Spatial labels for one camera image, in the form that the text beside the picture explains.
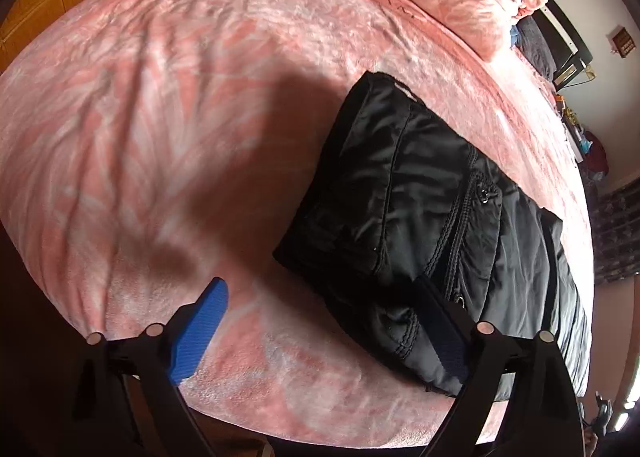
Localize blue garment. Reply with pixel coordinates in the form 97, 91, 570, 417
510, 26, 521, 47

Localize pink patterned bed sheet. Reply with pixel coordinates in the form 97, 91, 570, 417
1, 0, 593, 447

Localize dark red bag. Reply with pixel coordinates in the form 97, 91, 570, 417
585, 131, 608, 177

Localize black wooden headboard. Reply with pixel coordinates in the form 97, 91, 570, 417
533, 0, 593, 91

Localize plaid cloth on chair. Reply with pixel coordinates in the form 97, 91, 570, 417
591, 180, 640, 286

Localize grey pillow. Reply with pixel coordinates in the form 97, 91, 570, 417
514, 16, 556, 81

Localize black padded pants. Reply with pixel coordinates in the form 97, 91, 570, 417
273, 72, 590, 396

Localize right wall lamp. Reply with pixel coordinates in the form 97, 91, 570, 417
611, 27, 637, 58

